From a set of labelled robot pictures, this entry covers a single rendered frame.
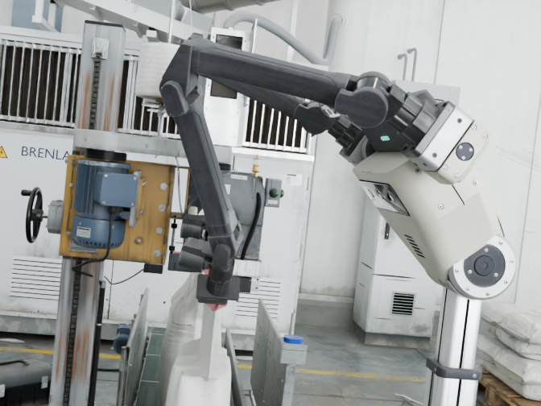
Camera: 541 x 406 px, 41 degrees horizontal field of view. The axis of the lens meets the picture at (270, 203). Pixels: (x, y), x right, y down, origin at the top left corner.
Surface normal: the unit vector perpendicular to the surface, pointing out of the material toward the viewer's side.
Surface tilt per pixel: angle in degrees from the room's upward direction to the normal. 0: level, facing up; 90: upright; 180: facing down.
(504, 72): 90
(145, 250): 90
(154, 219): 90
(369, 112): 118
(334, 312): 90
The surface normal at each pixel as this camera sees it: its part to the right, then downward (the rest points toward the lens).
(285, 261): 0.11, 0.07
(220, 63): -0.18, 0.47
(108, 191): 0.51, 0.10
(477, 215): 0.39, 0.51
